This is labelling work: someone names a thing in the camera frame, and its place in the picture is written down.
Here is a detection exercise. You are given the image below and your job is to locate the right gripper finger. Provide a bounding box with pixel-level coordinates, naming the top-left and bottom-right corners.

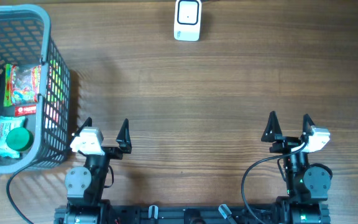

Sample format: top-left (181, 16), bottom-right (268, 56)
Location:
top-left (303, 114), bottom-right (315, 136)
top-left (261, 111), bottom-right (283, 142)

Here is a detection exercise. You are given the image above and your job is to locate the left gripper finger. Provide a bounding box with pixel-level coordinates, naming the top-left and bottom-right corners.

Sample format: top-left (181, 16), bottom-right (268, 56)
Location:
top-left (72, 117), bottom-right (92, 137)
top-left (116, 118), bottom-right (131, 145)

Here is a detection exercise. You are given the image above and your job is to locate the red stick packet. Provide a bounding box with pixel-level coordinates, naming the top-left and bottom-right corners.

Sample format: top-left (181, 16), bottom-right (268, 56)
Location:
top-left (14, 105), bottom-right (37, 117)

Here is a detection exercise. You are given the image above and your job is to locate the green lid jar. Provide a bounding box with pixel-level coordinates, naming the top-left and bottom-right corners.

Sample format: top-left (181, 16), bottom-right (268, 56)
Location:
top-left (6, 127), bottom-right (34, 152)

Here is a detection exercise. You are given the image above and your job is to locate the Haribo gummy candy bag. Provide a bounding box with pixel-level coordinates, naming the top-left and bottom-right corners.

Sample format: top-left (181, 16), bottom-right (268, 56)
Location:
top-left (3, 64), bottom-right (42, 107)

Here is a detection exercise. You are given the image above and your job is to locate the teal tissue packet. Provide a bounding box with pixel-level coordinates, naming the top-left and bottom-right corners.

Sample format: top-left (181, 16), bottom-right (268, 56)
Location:
top-left (0, 116), bottom-right (25, 159)

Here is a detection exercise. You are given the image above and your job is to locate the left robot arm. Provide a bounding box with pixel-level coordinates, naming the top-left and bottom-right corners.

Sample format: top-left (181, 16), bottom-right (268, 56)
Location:
top-left (54, 118), bottom-right (132, 224)

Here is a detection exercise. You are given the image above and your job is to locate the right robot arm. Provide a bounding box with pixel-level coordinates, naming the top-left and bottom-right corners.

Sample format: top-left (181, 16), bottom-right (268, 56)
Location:
top-left (261, 111), bottom-right (333, 223)

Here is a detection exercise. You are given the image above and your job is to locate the white barcode scanner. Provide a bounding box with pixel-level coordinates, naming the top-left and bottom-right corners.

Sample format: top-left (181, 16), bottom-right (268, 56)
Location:
top-left (173, 0), bottom-right (202, 42)

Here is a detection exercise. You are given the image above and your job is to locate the grey plastic shopping basket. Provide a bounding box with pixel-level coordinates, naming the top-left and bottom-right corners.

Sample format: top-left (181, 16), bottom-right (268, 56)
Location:
top-left (0, 4), bottom-right (71, 174)

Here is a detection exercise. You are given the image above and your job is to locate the right black cable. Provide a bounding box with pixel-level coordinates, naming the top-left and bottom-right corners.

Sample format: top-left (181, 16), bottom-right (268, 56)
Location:
top-left (241, 140), bottom-right (309, 224)

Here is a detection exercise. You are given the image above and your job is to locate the black cable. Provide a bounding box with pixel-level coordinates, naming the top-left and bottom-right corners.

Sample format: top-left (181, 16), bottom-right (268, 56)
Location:
top-left (241, 140), bottom-right (309, 224)
top-left (6, 148), bottom-right (73, 224)

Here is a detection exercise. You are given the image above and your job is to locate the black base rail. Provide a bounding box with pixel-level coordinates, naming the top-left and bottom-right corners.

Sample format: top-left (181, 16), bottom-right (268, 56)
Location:
top-left (53, 202), bottom-right (331, 224)

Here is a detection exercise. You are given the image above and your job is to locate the left black cable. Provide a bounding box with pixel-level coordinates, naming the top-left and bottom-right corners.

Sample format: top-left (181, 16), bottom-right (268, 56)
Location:
top-left (6, 148), bottom-right (73, 224)

